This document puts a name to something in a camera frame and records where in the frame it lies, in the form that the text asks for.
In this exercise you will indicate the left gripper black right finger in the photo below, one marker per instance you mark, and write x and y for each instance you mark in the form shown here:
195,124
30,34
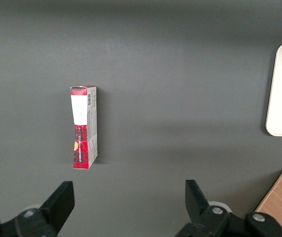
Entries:
200,209

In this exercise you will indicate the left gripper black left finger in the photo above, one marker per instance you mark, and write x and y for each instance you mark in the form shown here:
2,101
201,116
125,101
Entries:
56,207

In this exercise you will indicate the red plaid cardboard box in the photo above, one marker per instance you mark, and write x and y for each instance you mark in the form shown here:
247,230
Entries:
79,108

